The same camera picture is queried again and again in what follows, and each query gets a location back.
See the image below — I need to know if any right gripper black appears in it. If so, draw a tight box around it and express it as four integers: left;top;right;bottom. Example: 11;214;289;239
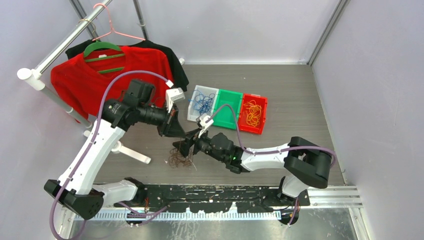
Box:
173;126;227;163

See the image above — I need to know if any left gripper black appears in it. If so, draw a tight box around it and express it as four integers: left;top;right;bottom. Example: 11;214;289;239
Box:
138;101;187;138

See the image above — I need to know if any cable bundle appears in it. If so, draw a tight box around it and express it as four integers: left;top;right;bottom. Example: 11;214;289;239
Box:
167;147;195;169

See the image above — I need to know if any yellow cable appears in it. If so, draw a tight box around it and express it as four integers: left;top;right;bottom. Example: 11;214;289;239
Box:
244;99;263;128

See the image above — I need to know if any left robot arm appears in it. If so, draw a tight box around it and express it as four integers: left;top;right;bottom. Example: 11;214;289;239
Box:
44;79;185;220

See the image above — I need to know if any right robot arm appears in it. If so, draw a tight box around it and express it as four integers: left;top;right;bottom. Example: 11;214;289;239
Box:
172;130;336;206

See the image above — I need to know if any white plastic bin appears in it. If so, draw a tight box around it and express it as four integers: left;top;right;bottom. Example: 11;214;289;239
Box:
187;85;219;122

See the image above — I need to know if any black t-shirt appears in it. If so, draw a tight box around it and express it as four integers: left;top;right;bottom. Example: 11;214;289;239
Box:
65;39;189;92

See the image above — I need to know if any green plastic bin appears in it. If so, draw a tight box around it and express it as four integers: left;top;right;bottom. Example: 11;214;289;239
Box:
213;89;243;130

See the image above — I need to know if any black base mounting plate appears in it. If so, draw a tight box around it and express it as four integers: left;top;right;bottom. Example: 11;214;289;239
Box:
127;184;295;214

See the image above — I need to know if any red plastic bin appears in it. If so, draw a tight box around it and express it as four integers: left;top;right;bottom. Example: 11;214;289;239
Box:
238;93;268;135

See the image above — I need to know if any red t-shirt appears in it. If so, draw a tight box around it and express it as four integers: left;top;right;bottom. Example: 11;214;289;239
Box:
50;46;174;119

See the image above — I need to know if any green clothes hanger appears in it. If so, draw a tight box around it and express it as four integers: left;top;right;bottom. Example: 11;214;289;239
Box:
83;41;125;63

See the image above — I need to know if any white clothes rack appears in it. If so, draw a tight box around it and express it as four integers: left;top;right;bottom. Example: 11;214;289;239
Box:
16;0;152;165

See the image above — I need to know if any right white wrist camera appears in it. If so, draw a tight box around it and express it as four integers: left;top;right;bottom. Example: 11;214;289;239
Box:
196;113;214;138

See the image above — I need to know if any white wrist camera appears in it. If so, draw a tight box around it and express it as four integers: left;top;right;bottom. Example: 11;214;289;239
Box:
165;87;186;114
196;113;214;138

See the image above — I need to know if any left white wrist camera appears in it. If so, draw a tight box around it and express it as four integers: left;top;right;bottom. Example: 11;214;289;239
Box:
165;87;186;114

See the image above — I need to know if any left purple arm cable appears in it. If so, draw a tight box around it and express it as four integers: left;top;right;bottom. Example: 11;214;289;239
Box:
48;70;175;240

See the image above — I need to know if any white slotted cable duct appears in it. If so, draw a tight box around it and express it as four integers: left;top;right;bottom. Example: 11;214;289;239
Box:
91;209;282;221

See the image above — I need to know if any pink wire hanger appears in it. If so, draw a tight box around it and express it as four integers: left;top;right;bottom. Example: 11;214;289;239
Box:
92;3;146;41

